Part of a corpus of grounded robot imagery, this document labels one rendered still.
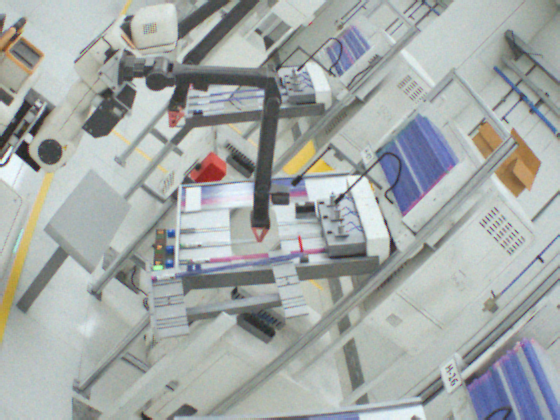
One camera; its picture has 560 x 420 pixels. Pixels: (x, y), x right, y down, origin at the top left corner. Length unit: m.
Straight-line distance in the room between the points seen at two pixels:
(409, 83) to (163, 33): 1.86
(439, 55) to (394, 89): 1.90
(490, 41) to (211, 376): 3.87
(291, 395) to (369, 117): 1.65
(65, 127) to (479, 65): 4.03
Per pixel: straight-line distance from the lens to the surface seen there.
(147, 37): 2.64
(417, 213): 2.77
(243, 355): 3.03
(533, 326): 2.09
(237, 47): 7.38
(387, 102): 4.18
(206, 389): 3.15
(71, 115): 2.76
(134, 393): 2.86
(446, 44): 6.01
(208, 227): 3.11
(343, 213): 3.02
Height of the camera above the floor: 1.96
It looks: 18 degrees down
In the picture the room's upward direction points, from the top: 45 degrees clockwise
